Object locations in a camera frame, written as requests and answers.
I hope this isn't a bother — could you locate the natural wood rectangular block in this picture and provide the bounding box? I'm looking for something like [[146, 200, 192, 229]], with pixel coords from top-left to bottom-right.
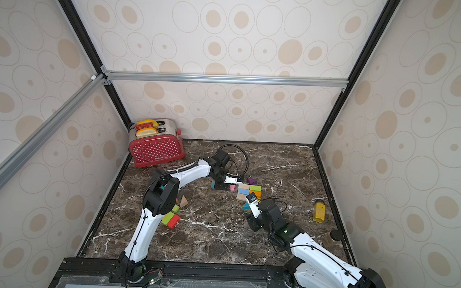
[[238, 184, 251, 190]]

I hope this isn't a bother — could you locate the light blue rectangular block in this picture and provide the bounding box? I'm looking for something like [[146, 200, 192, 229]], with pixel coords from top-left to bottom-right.
[[238, 188, 251, 196]]

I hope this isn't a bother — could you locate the purple triangular block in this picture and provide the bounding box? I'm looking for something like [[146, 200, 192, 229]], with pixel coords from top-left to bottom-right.
[[247, 177, 258, 186]]

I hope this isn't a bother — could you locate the green rectangular block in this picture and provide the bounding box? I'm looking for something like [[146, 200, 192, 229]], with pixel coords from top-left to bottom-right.
[[250, 185, 262, 192]]

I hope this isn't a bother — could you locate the red rectangular block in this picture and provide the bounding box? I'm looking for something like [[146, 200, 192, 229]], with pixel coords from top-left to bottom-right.
[[167, 214, 180, 228]]

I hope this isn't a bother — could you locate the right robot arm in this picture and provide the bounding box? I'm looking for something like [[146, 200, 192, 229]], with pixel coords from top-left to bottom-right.
[[245, 193, 387, 288]]

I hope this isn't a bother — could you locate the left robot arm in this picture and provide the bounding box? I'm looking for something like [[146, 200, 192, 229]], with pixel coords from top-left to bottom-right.
[[119, 157, 239, 283]]

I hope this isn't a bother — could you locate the natural wood triangular block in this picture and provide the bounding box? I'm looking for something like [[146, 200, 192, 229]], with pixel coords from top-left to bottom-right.
[[180, 196, 189, 208]]

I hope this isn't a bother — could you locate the yellow toy bottle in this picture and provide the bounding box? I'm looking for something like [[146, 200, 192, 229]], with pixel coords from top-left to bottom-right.
[[313, 199, 326, 224]]

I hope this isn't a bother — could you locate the red polka dot toy toaster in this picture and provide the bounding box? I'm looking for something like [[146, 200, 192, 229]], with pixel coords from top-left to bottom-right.
[[129, 119, 185, 168]]

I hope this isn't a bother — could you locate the black lid wooden jar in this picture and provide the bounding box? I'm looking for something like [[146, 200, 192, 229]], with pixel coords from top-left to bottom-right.
[[329, 229, 344, 242]]

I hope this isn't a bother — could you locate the toy bread slice rear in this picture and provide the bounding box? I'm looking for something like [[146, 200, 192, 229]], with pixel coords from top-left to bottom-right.
[[135, 119, 165, 130]]

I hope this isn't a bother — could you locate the toy bread slice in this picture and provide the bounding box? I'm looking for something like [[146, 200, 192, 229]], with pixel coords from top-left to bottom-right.
[[136, 127, 159, 138], [135, 119, 165, 130]]

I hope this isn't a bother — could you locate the toy bread slice front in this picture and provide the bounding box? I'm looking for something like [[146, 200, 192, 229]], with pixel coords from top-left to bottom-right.
[[136, 127, 159, 138]]

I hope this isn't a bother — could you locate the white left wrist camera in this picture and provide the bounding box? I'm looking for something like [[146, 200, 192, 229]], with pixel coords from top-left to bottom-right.
[[211, 148, 246, 184]]

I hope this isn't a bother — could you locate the black corrugated cable hose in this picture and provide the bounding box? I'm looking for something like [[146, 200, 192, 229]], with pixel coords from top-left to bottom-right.
[[217, 143, 251, 180]]

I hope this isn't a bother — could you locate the silver aluminium rail back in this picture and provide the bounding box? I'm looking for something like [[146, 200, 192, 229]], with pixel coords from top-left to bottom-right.
[[105, 70, 348, 88]]

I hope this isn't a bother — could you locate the silver aluminium rail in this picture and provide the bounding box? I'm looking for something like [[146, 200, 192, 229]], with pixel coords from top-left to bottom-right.
[[105, 70, 348, 88], [0, 74, 105, 189]]

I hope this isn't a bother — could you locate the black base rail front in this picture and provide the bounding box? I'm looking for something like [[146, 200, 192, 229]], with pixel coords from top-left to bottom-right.
[[48, 257, 303, 288]]

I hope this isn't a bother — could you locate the silver aluminium rail left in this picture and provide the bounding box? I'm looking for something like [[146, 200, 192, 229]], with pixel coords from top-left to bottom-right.
[[0, 74, 105, 189]]

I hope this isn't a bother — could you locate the black corner frame post left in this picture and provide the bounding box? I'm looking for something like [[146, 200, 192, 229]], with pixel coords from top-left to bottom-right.
[[40, 0, 139, 171]]

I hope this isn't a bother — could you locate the black corner frame post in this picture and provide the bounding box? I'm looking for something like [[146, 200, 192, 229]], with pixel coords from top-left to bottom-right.
[[314, 0, 402, 152], [40, 0, 139, 171]]

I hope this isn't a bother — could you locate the black corner frame post right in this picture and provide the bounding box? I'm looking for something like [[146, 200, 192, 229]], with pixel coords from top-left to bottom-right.
[[314, 0, 402, 152]]

